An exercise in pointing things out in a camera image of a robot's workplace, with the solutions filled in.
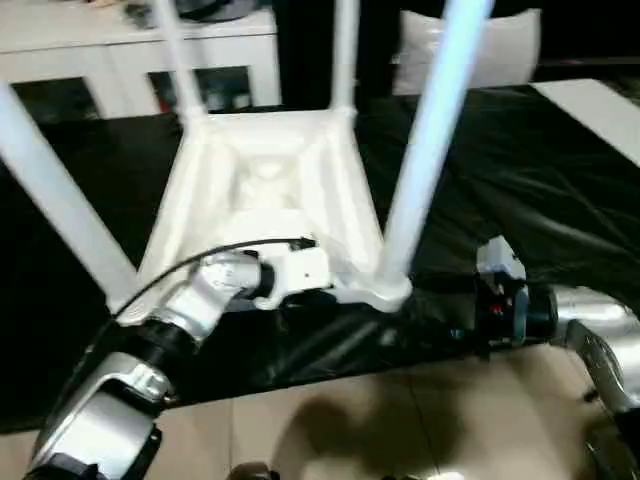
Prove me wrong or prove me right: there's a white plastic table top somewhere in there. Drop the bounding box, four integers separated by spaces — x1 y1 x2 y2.
112 108 414 330

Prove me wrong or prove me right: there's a white plastic table leg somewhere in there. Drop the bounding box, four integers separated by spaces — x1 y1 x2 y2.
328 0 360 117
151 0 210 122
382 0 495 302
0 79 140 317

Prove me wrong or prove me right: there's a black work mat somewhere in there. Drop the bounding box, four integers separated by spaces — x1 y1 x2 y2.
0 82 640 436

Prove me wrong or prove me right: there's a dark round robot body part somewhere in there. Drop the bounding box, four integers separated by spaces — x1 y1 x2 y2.
228 462 282 480

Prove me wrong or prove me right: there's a white flat panel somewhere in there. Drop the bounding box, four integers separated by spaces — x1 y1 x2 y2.
531 78 640 167

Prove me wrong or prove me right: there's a black speaker with gold label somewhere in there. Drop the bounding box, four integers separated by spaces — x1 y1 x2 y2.
276 0 402 109

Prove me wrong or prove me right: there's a grey cushion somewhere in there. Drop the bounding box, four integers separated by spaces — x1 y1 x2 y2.
392 8 543 97

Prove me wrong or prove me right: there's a grey helmet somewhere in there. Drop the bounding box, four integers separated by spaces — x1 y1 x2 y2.
177 0 275 21

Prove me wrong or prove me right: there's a white sideboard with glass doors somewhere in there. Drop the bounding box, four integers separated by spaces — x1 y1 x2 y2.
0 0 282 120

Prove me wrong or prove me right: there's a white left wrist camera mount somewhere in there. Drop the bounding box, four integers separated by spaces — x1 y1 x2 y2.
253 246 335 310

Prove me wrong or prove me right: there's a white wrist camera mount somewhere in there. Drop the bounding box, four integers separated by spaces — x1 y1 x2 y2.
476 236 530 347
253 246 335 310

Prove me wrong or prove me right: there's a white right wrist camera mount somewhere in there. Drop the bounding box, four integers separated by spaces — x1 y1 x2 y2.
476 236 530 347

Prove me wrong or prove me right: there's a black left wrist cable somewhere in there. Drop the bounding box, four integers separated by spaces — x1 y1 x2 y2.
79 237 320 362

